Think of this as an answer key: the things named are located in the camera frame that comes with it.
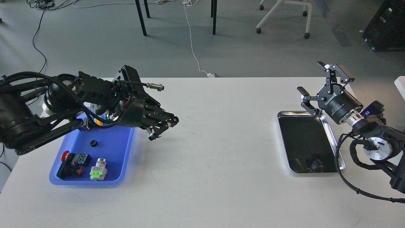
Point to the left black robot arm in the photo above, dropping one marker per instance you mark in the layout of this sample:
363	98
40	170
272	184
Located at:
37	109

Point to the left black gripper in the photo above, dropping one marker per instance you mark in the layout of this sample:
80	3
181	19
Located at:
146	113

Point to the yellow push button switch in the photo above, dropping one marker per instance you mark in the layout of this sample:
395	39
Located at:
89	123

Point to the blue green contact block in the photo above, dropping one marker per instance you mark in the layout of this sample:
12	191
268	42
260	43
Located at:
81	160

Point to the silver metal tray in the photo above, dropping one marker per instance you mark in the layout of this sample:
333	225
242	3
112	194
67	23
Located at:
309	144

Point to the red push button switch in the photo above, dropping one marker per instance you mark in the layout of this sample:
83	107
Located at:
66	168

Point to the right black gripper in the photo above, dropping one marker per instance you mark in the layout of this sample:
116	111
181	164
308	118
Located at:
339	103

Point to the white rolling chair base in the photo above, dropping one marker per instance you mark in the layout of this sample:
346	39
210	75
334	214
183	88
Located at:
275	19

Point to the blue plastic tray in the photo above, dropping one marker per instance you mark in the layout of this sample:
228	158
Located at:
113	144

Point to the small black gear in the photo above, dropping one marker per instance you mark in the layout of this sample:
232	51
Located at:
93	143
156	135

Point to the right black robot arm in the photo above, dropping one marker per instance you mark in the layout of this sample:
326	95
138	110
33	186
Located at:
373	142

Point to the grey switch with green block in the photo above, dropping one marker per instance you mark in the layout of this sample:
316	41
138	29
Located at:
99	171

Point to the black equipment case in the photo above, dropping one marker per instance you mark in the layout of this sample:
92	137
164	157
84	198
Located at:
386	31

